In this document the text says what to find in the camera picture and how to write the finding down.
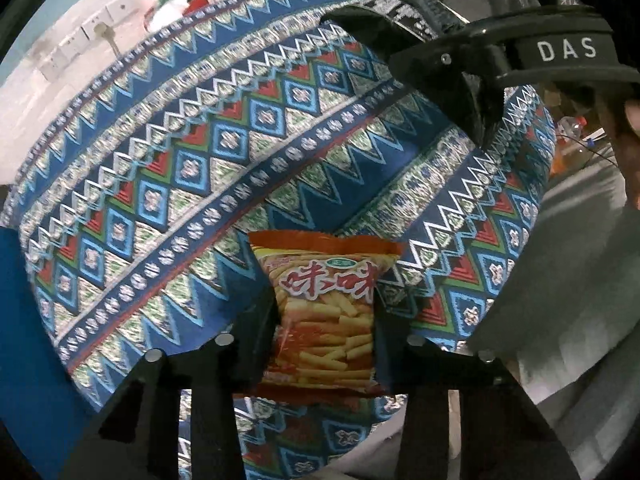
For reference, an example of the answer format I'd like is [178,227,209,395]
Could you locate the white plug with cable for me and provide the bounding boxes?
[95,22,121,56]

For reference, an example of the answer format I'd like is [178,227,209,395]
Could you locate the red orange snack packet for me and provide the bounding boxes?
[248,230,407,397]

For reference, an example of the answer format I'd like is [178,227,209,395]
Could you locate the person's right hand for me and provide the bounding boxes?
[597,92,640,181]

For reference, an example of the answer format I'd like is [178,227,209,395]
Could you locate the grey trousers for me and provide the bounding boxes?
[465,160,640,480]

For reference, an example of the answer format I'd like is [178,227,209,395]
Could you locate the blue patterned tablecloth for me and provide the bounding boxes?
[0,0,558,480]

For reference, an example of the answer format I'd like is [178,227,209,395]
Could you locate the red and white bag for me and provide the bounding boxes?
[145,0,213,31]

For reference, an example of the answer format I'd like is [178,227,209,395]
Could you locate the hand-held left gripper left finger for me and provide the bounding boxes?
[60,285,279,480]

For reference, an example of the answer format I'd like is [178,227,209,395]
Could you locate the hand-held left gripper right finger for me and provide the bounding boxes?
[372,285,581,480]

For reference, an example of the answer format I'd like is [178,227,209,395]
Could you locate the cardboard box with blue outside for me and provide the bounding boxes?
[0,225,103,480]

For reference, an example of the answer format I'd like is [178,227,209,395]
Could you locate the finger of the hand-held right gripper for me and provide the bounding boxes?
[387,35,508,148]
[320,6,473,53]

